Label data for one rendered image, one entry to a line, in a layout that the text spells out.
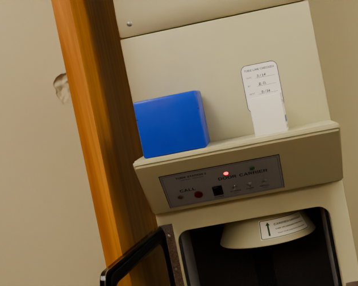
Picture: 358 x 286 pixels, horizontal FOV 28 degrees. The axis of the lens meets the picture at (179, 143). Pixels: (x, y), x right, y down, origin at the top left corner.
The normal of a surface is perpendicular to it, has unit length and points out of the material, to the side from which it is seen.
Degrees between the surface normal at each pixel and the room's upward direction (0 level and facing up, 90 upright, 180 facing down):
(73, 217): 90
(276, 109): 90
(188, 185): 135
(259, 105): 90
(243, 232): 66
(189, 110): 90
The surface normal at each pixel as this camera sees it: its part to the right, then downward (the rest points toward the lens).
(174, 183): 0.07, 0.74
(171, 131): -0.10, 0.07
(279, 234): 0.08, -0.37
